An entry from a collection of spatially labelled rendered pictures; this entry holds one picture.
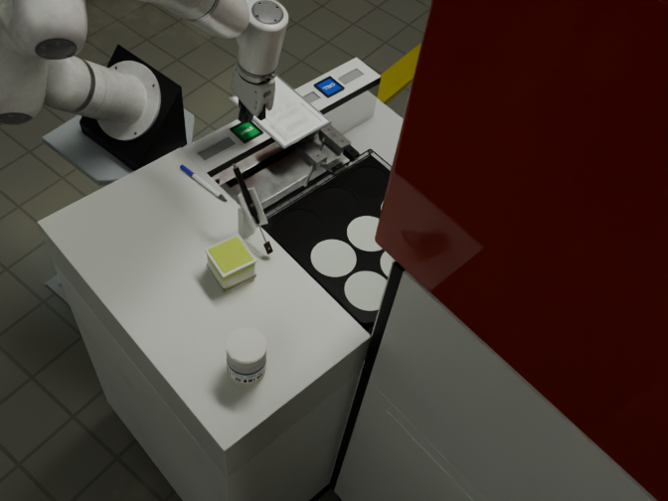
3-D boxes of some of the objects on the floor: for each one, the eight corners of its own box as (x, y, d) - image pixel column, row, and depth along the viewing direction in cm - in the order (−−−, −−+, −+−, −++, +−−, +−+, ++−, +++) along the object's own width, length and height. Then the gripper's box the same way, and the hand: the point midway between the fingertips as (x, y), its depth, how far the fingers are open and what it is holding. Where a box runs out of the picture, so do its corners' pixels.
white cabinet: (459, 374, 240) (539, 228, 174) (234, 574, 197) (226, 479, 131) (334, 253, 265) (362, 85, 199) (108, 408, 221) (49, 258, 155)
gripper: (220, 48, 145) (212, 103, 161) (263, 98, 142) (251, 150, 158) (249, 35, 149) (239, 90, 165) (292, 83, 146) (277, 135, 161)
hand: (246, 114), depth 160 cm, fingers closed
